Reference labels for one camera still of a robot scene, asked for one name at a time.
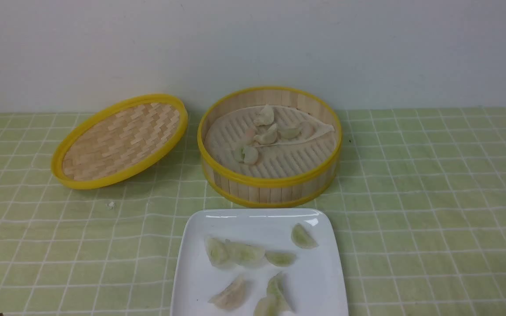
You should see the white square plate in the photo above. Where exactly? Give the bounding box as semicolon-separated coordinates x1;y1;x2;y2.
170;208;350;316

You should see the yellow-rimmed woven steamer lid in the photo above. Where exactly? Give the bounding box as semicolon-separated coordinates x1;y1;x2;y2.
51;94;189;190

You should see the brownish dumpling plate lower left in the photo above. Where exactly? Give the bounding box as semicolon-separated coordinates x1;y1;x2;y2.
208;274;247;311

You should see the green checkered tablecloth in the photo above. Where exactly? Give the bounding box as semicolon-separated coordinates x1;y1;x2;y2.
0;108;506;316

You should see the white dumpling of steamer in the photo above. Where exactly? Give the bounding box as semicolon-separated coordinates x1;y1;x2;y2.
253;104;275;127
253;124;278;145

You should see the green dumpling plate far left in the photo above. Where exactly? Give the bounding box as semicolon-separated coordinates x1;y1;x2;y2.
205;237;230;269

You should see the green-filled translucent dumpling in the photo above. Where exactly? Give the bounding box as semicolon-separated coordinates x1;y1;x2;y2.
233;145;259;165

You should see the green dumpling plate lower upper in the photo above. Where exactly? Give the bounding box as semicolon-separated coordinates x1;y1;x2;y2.
266;272;287;304

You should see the green dumpling plate top right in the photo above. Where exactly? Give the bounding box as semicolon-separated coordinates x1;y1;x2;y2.
290;223;318;249

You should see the yellow-rimmed bamboo steamer basket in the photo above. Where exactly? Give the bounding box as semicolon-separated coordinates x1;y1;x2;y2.
197;86;343;208

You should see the white dumpling centre of steamer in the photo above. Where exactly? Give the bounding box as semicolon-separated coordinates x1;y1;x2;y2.
253;124;278;145

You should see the green dumpling plate bottom edge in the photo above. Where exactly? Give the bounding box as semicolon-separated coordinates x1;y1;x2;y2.
253;295;293;316

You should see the white dumpling top of steamer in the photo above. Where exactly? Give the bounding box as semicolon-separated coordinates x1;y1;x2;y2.
253;104;275;127

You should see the pink-filled translucent dumpling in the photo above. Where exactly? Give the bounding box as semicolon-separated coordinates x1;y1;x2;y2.
242;126;257;146

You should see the green dumpling plate upper middle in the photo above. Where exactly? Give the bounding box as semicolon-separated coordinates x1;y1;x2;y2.
225;239;265;268

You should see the small green dumpling plate centre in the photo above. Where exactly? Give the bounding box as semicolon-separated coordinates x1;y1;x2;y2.
265;251;297;267

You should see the pale dumpling right in steamer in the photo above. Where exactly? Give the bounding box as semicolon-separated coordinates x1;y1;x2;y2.
278;125;301;140

